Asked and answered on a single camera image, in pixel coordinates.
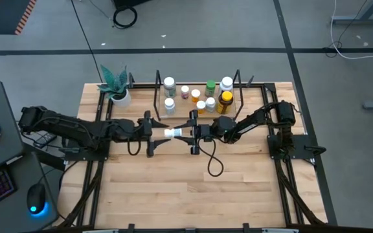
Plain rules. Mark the orange pill bottle white cap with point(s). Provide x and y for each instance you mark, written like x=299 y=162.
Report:
x=195 y=93
x=201 y=104

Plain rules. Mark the dark grey desk top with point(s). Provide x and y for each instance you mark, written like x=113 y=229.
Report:
x=18 y=223

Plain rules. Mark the green cap medicine bottle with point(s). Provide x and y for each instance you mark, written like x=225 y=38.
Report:
x=210 y=84

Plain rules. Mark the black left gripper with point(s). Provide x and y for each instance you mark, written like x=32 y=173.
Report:
x=145 y=131

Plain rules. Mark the amber bottle yellow cap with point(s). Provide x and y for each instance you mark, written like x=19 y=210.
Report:
x=227 y=96

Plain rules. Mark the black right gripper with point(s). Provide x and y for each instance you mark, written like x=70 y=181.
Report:
x=202 y=132

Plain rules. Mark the green plant in white pot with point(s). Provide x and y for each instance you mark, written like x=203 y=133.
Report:
x=121 y=100

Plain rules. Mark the small white printed-cap bottle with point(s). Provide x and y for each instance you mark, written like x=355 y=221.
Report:
x=173 y=132

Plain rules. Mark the black computer mouse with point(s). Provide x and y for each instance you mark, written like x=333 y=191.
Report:
x=36 y=197

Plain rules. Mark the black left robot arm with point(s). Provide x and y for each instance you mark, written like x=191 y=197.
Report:
x=76 y=127

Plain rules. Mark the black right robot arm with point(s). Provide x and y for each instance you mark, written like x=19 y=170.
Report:
x=254 y=121

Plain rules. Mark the black aluminium table frame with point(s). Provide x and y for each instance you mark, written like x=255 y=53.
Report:
x=142 y=86

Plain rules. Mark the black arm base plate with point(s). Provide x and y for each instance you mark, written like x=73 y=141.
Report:
x=304 y=147
x=86 y=157

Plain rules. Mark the black box on floor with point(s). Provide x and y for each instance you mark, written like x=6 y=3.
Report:
x=128 y=2

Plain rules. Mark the black power adapter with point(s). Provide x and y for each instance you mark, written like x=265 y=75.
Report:
x=45 y=139

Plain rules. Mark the white medicine bottle white cap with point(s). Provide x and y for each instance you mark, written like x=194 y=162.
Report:
x=210 y=102
x=169 y=103

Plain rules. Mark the small bottle pink label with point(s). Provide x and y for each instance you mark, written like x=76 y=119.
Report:
x=185 y=89

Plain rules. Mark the dark mat orange striped edges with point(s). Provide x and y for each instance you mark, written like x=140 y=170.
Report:
x=5 y=16

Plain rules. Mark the tall white bottle white cap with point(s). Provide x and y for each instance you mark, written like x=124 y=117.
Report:
x=227 y=82

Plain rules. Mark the large clear bottle green label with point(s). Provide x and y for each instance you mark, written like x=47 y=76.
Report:
x=169 y=81

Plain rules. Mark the wooden shelf black metal frame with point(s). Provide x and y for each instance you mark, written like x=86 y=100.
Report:
x=181 y=111

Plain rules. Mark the grey metal desk frame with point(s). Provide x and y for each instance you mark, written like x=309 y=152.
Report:
x=361 y=20

